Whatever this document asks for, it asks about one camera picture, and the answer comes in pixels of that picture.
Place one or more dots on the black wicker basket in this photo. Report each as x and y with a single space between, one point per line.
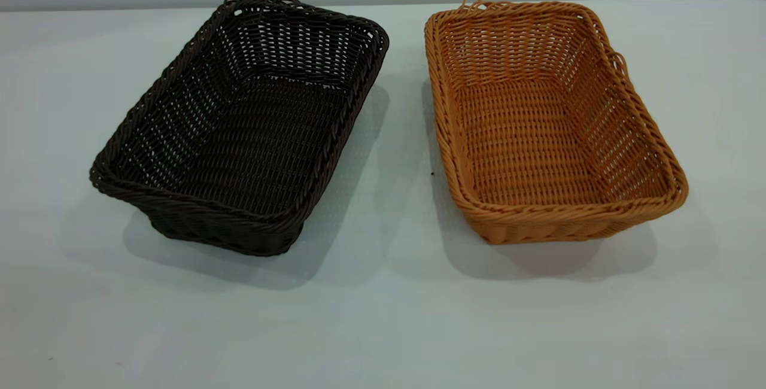
251 137

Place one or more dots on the orange wicker basket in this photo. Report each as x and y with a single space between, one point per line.
526 137

